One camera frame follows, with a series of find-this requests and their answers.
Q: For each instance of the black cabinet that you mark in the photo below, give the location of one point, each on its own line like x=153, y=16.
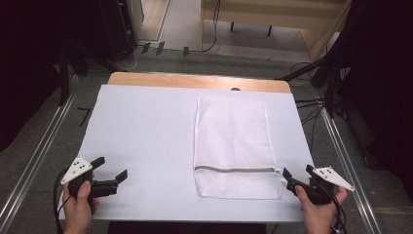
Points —
x=118, y=29

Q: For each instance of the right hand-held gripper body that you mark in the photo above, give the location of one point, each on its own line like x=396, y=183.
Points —
x=324, y=182

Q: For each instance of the light wooden bench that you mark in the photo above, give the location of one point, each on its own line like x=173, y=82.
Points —
x=272, y=16

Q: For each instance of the wooden table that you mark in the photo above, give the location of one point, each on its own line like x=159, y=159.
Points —
x=181, y=80

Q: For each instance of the person's left hand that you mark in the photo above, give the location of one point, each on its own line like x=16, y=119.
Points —
x=78, y=211

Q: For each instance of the aluminium floor rail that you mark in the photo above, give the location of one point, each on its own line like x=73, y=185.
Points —
x=32, y=162
x=347, y=169

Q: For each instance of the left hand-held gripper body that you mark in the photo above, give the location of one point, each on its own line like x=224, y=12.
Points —
x=77, y=168

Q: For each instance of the white mesh laundry bag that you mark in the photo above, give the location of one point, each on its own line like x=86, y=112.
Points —
x=233, y=143

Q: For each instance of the person's dark clothing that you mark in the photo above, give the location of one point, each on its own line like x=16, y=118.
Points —
x=186, y=228

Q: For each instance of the black stand legs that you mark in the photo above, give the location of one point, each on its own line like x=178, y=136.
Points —
x=69, y=61
x=324, y=74

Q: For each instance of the white table mat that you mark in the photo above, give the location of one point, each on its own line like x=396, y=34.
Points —
x=139, y=130

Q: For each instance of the person's right hand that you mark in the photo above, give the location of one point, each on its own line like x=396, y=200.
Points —
x=319, y=216

